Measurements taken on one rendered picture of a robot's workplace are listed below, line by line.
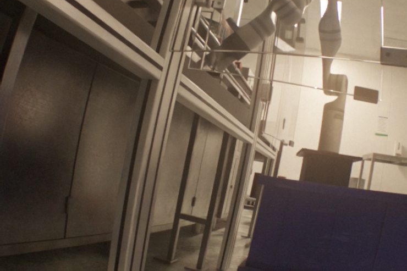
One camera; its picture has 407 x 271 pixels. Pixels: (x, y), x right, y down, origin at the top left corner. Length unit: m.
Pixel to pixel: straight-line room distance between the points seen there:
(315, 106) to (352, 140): 0.85
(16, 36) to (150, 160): 0.33
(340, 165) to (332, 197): 0.55
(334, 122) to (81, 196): 0.93
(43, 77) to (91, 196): 0.40
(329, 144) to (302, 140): 4.28
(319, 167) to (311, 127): 4.37
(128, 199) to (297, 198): 0.34
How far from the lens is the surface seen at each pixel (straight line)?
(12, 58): 0.44
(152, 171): 0.63
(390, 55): 0.49
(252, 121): 1.41
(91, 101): 0.96
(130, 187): 0.60
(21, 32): 0.45
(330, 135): 1.32
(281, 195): 0.73
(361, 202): 0.74
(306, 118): 5.64
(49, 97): 0.84
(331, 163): 1.26
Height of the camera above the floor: 0.42
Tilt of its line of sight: 9 degrees up
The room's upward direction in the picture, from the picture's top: 11 degrees clockwise
